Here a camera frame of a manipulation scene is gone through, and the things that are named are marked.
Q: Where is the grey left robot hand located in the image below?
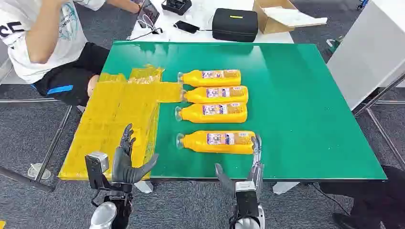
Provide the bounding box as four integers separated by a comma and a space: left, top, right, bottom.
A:
111, 123, 159, 185

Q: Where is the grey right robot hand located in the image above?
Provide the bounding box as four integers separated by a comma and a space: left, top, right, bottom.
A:
215, 135, 265, 197

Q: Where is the orange drink bottle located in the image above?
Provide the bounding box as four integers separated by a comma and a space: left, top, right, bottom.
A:
174, 102, 248, 124
181, 85, 249, 104
177, 69, 242, 88
176, 130, 257, 156

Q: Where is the white table foot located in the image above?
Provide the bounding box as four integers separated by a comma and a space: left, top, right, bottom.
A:
272, 181, 300, 195
134, 180, 154, 194

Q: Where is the yellow plastic sheet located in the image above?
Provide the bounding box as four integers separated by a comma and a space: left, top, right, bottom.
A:
58, 64, 184, 181

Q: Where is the green table mat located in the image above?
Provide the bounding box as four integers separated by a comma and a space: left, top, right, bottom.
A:
101, 40, 387, 182

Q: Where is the clear round floor disc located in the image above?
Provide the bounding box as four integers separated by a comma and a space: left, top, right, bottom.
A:
27, 163, 52, 180

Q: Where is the black zip case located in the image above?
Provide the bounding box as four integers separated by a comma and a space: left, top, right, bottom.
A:
212, 8, 259, 43

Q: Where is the green and white floor item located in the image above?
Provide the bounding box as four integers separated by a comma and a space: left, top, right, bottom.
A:
326, 35, 344, 53

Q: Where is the brown cardboard box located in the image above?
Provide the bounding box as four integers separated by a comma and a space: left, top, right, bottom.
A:
252, 0, 328, 35

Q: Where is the black smartphone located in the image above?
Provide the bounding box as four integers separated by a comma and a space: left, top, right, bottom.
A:
173, 20, 201, 34

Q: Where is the person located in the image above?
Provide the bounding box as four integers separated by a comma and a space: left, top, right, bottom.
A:
0, 0, 144, 107

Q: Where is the dark tablet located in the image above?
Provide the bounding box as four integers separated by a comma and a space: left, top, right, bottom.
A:
137, 0, 160, 29

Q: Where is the white foam board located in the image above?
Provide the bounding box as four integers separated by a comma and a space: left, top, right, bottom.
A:
262, 6, 328, 28

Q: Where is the white cabinet panel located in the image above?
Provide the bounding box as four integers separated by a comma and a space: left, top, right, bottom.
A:
326, 0, 405, 111

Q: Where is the white table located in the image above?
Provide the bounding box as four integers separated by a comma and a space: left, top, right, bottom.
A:
126, 0, 295, 44

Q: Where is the black charger tray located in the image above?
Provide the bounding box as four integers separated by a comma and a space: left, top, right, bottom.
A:
161, 0, 192, 16

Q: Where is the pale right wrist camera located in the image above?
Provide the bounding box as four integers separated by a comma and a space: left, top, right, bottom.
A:
234, 180, 261, 219

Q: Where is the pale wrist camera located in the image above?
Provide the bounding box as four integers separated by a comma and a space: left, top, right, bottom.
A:
84, 151, 110, 190
234, 180, 261, 219

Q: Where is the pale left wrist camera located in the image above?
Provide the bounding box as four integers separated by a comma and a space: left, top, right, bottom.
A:
84, 151, 110, 190

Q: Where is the steel frame beside person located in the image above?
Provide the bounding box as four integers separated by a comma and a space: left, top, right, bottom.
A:
0, 98, 74, 193

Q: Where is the steel frame beside cabinet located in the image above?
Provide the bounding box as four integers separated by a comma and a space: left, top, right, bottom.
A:
352, 73, 405, 169

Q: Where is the black cable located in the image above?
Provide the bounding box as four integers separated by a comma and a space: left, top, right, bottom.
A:
128, 27, 164, 42

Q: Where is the white cable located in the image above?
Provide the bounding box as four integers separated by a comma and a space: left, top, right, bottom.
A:
141, 14, 160, 31

